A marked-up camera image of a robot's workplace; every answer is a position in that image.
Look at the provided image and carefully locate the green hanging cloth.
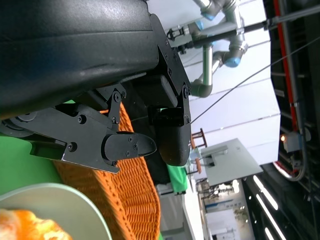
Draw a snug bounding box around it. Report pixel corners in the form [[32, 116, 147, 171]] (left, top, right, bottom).
[[166, 163, 189, 196]]

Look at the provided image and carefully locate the grey-green bowl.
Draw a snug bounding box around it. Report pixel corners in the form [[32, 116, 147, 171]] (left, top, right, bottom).
[[0, 182, 113, 240]]

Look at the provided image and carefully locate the brown wooden stool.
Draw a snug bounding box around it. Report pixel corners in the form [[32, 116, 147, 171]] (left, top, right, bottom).
[[191, 128, 209, 149]]

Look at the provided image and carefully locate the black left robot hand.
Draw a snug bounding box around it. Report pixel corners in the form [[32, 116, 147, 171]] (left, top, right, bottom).
[[0, 0, 193, 175]]

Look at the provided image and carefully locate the orange wicker basket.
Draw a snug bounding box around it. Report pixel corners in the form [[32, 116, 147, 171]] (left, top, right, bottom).
[[53, 102, 161, 240]]

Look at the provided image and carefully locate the round orange-striped bread bun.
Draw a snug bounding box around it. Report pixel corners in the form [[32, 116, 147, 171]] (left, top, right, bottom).
[[0, 208, 73, 240]]

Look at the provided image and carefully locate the green tablecloth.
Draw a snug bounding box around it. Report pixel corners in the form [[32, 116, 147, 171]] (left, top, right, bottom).
[[0, 99, 76, 196]]

